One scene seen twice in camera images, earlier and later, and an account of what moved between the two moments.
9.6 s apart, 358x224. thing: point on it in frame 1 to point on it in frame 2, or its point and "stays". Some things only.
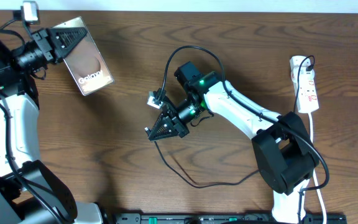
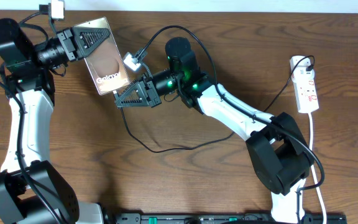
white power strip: (307, 99) stays
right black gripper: (175, 126) to (153, 97)
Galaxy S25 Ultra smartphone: (85, 61) to (105, 64)
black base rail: (227, 218) stays
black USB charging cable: (224, 183) to (149, 147)
